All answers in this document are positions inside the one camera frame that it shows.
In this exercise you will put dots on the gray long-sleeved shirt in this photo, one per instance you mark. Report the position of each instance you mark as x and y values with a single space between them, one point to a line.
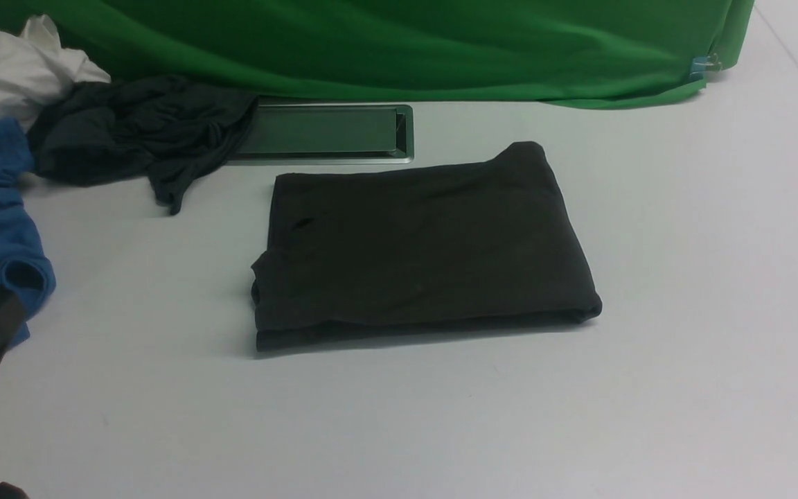
453 248

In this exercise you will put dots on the dark teal shirt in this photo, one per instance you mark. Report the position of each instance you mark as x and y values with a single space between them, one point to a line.
169 129

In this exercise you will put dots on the white shirt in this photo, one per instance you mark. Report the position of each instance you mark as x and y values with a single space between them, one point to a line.
36 70

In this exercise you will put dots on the green backdrop cloth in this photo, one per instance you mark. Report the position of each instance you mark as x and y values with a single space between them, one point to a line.
592 55

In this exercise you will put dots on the blue binder clip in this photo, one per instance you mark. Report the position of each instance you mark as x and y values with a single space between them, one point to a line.
702 65

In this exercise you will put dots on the metal table cable tray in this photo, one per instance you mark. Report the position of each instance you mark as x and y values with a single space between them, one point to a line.
329 134

